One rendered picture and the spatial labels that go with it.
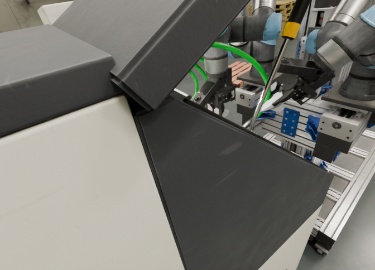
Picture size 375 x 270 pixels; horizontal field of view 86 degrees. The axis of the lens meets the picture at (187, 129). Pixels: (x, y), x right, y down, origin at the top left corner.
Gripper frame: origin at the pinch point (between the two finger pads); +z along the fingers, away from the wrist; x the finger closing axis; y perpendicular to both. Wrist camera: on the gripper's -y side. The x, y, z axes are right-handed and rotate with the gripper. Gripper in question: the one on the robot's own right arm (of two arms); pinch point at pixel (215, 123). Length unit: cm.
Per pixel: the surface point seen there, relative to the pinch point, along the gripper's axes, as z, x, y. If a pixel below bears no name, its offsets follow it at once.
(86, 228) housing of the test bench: -26, -35, -44
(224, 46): -29.6, -9.5, -3.0
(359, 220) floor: 110, -41, 93
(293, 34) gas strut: -35.6, -32.7, -11.3
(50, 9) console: -43, 35, -34
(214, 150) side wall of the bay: -26, -35, -28
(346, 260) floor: 110, -48, 59
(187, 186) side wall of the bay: -23, -35, -33
